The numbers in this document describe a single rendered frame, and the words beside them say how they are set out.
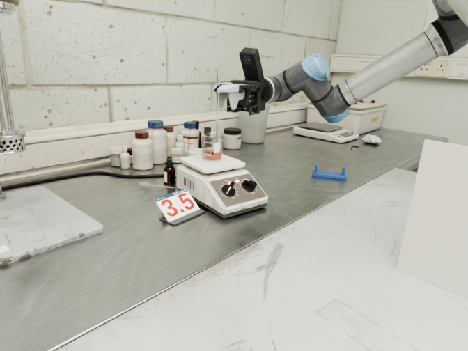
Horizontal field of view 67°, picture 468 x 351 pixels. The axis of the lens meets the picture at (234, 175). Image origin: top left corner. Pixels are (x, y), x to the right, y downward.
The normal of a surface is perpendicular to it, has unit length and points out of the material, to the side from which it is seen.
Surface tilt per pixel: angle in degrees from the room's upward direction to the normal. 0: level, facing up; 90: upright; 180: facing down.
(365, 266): 0
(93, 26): 90
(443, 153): 90
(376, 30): 90
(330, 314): 0
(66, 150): 90
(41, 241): 0
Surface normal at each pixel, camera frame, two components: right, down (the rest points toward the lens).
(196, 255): 0.05, -0.95
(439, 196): -0.66, 0.20
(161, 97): 0.74, 0.24
